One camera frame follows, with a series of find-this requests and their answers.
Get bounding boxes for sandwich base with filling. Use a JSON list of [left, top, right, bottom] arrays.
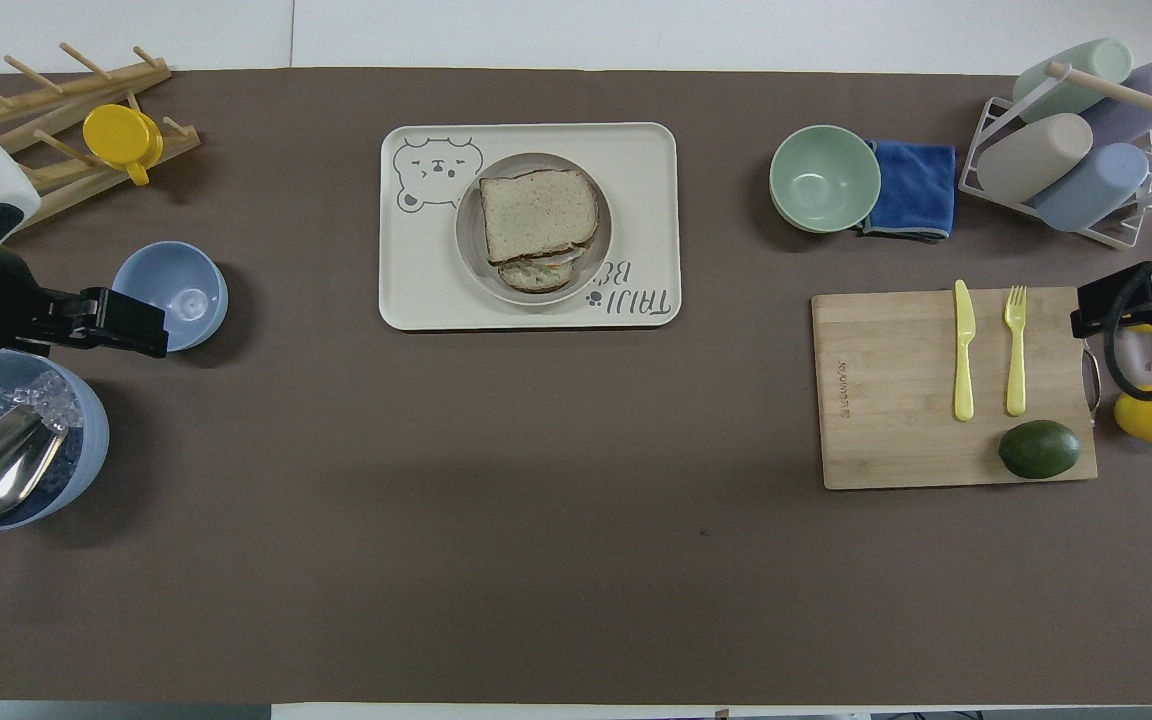
[[495, 248, 589, 296]]

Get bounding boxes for grey round plate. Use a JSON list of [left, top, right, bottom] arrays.
[[453, 152, 614, 308]]

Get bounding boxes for clear ice cubes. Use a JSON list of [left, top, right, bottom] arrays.
[[0, 372, 83, 433]]

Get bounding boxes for blue ice bucket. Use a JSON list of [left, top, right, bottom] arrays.
[[0, 350, 111, 532]]

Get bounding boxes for light blue bowl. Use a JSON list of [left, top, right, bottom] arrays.
[[112, 241, 230, 353]]

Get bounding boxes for wooden peg drying rack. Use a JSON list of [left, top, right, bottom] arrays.
[[0, 43, 203, 237]]

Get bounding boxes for yellow plastic cup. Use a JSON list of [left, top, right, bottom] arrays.
[[82, 104, 165, 188]]

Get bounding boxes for brown bread slice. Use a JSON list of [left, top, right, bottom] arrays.
[[478, 167, 602, 267]]

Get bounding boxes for cream tray with bear print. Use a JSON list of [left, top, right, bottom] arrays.
[[378, 122, 683, 333]]

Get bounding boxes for light green bowl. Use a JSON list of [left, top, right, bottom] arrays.
[[768, 124, 883, 235]]

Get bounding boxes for wooden cutting board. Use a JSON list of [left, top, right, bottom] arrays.
[[810, 287, 1103, 492]]

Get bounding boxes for blue cloth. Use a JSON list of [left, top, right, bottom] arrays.
[[858, 139, 958, 243]]

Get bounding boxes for yellow plastic knife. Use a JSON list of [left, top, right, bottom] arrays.
[[952, 278, 979, 423]]

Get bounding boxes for yellow plastic fork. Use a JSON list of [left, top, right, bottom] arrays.
[[1003, 285, 1030, 418]]

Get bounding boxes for beige cup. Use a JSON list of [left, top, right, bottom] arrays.
[[975, 112, 1095, 206]]

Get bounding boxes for green avocado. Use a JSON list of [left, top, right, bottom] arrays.
[[997, 419, 1082, 481]]

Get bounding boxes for pale green cup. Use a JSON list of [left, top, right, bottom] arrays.
[[1012, 37, 1135, 124]]

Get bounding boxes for pale blue cup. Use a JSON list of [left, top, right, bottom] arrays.
[[1033, 142, 1151, 234]]

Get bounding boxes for white wire cup rack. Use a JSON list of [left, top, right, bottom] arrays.
[[957, 60, 1152, 251]]

